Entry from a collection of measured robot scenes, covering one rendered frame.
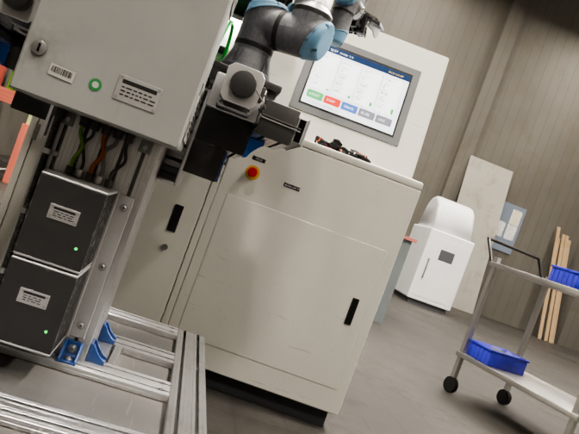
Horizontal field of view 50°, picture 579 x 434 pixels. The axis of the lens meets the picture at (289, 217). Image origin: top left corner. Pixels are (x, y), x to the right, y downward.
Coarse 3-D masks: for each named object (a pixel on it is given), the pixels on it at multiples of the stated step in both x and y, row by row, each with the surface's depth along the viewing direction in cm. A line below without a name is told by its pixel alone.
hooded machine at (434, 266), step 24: (432, 216) 928; (456, 216) 920; (432, 240) 899; (456, 240) 905; (408, 264) 937; (432, 264) 902; (456, 264) 907; (408, 288) 904; (432, 288) 905; (456, 288) 910
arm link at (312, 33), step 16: (304, 0) 173; (320, 0) 172; (288, 16) 173; (304, 16) 170; (320, 16) 171; (288, 32) 172; (304, 32) 170; (320, 32) 169; (288, 48) 174; (304, 48) 172; (320, 48) 173
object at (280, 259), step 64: (320, 128) 246; (256, 192) 222; (320, 192) 223; (384, 192) 223; (192, 256) 222; (256, 256) 222; (320, 256) 223; (384, 256) 224; (192, 320) 222; (256, 320) 223; (320, 320) 224; (256, 384) 224; (320, 384) 225
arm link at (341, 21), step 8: (336, 8) 198; (336, 16) 198; (344, 16) 198; (352, 16) 200; (336, 24) 198; (344, 24) 198; (336, 32) 198; (344, 32) 199; (336, 40) 198; (344, 40) 201
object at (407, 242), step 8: (408, 240) 569; (416, 240) 563; (400, 248) 564; (408, 248) 565; (400, 256) 565; (400, 264) 565; (392, 272) 565; (400, 272) 566; (392, 280) 565; (392, 288) 566; (384, 296) 565; (384, 304) 566; (384, 312) 566; (376, 320) 566
